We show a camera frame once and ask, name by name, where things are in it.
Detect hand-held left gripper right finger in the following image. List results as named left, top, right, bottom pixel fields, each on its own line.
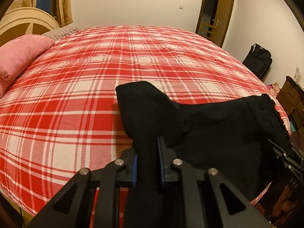
left=157, top=136, right=272, bottom=228

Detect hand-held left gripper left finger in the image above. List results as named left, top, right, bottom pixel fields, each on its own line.
left=27, top=147, right=139, bottom=228

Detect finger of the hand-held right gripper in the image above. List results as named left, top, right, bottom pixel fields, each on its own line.
left=268, top=139, right=301, bottom=170

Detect black pants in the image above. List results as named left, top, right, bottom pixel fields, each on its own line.
left=116, top=81, right=291, bottom=228

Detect person's right hand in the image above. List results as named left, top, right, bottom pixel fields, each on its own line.
left=272, top=185, right=300, bottom=222

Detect person's maroon clothing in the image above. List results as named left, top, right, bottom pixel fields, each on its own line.
left=290, top=130, right=304, bottom=149

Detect wooden dresser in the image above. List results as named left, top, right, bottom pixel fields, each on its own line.
left=277, top=76, right=304, bottom=134

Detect pink cloth pile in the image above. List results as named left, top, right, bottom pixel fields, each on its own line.
left=266, top=83, right=281, bottom=96

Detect red plaid bedspread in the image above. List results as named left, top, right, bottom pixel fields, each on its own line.
left=0, top=25, right=291, bottom=219

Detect black bag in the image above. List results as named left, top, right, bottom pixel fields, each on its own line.
left=242, top=43, right=272, bottom=81

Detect wooden door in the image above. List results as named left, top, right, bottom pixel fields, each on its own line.
left=215, top=0, right=236, bottom=48
left=195, top=0, right=222, bottom=41

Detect grey fringed blanket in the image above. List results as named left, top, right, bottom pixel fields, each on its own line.
left=43, top=26, right=81, bottom=40

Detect pink pillow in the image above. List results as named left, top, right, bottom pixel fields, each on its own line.
left=0, top=34, right=56, bottom=98

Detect cream wooden headboard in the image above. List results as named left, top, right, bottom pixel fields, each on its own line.
left=0, top=7, right=60, bottom=47

